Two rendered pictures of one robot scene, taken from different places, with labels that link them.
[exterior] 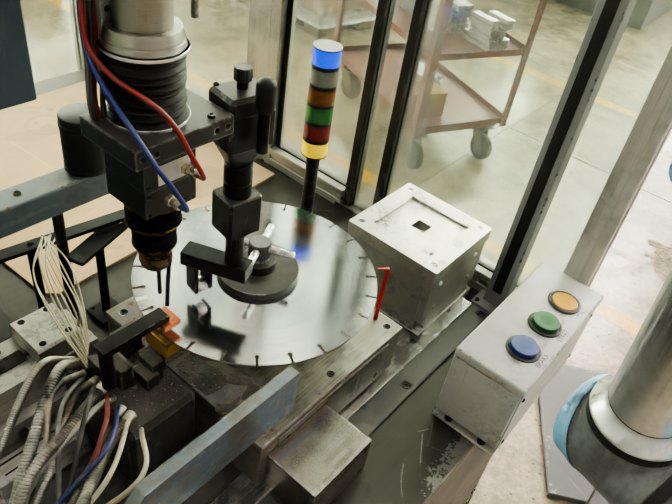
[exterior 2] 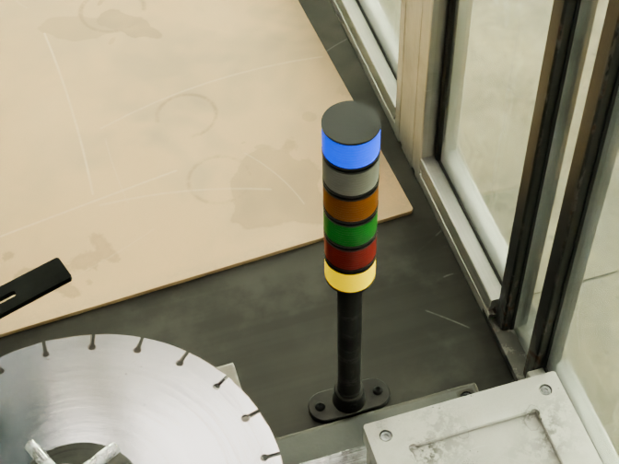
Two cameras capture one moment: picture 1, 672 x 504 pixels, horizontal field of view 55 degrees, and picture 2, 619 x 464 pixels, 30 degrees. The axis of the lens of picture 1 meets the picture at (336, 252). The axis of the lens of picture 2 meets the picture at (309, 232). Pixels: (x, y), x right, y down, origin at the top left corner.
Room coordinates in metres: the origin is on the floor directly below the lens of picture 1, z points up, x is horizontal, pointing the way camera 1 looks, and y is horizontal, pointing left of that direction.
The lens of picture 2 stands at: (0.48, -0.30, 1.78)
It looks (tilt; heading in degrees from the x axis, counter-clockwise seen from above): 51 degrees down; 41
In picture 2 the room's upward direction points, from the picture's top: 2 degrees counter-clockwise
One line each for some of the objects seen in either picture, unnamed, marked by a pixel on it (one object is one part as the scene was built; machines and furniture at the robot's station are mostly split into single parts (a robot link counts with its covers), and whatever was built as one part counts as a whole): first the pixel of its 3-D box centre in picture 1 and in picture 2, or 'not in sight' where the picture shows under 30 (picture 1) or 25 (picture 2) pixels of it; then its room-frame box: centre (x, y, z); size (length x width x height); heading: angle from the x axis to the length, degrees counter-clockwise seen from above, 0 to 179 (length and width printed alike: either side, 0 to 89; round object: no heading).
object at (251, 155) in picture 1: (239, 156); not in sight; (0.59, 0.12, 1.17); 0.06 x 0.05 x 0.20; 137
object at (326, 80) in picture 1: (324, 74); (350, 164); (0.96, 0.07, 1.11); 0.05 x 0.04 x 0.03; 56
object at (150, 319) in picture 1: (138, 347); not in sight; (0.50, 0.21, 0.95); 0.10 x 0.03 x 0.07; 146
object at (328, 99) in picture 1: (321, 93); (350, 191); (0.96, 0.07, 1.08); 0.05 x 0.04 x 0.03; 56
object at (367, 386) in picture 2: not in sight; (348, 395); (0.96, 0.07, 0.76); 0.09 x 0.03 x 0.03; 146
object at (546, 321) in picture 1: (544, 324); not in sight; (0.71, -0.32, 0.90); 0.04 x 0.04 x 0.02
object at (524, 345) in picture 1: (523, 349); not in sight; (0.66, -0.28, 0.90); 0.04 x 0.04 x 0.02
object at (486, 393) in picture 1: (519, 353); not in sight; (0.72, -0.31, 0.82); 0.28 x 0.11 x 0.15; 146
